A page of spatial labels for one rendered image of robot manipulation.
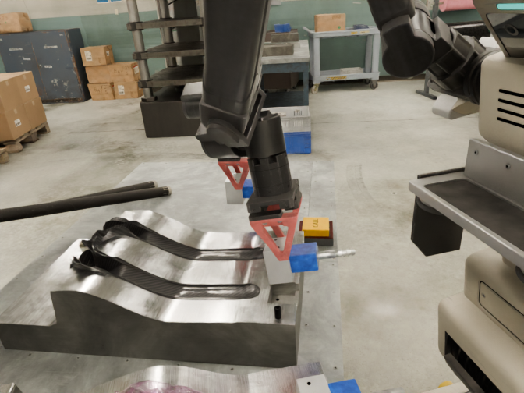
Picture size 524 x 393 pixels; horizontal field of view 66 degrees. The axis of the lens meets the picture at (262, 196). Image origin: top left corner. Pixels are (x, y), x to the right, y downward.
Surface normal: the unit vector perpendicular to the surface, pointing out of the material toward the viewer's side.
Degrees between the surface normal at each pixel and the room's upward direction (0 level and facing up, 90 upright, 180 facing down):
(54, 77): 90
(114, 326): 90
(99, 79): 81
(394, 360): 1
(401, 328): 0
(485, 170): 90
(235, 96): 118
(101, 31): 90
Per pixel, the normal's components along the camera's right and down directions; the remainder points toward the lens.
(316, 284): -0.07, -0.90
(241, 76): -0.23, 0.88
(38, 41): -0.06, 0.44
